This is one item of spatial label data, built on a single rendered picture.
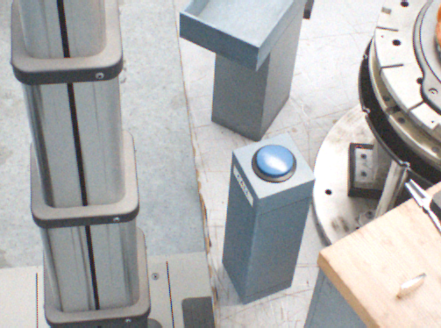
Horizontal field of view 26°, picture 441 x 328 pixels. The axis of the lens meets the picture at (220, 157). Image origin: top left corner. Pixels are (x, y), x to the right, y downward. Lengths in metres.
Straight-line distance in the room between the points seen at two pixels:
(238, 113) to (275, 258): 0.27
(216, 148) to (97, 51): 0.46
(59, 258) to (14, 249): 0.97
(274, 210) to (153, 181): 1.23
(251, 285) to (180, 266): 0.67
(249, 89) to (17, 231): 1.04
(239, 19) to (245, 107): 0.18
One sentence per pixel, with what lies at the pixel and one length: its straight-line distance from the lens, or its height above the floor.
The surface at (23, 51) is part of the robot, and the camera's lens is 0.96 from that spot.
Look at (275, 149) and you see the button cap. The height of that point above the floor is 1.04.
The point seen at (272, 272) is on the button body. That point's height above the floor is 0.85.
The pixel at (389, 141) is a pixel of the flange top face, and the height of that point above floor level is 1.02.
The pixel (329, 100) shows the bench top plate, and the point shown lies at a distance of 1.44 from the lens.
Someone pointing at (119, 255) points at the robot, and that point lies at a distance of 1.24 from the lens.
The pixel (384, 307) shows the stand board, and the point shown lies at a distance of 0.94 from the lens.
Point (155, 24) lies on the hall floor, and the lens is 2.60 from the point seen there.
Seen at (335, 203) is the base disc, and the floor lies 0.80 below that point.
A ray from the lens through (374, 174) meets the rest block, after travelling 1.29.
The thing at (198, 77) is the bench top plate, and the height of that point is 0.78.
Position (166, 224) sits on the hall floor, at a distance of 2.21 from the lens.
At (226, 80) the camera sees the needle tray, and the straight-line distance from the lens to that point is 1.31.
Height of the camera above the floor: 1.89
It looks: 54 degrees down
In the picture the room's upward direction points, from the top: 5 degrees clockwise
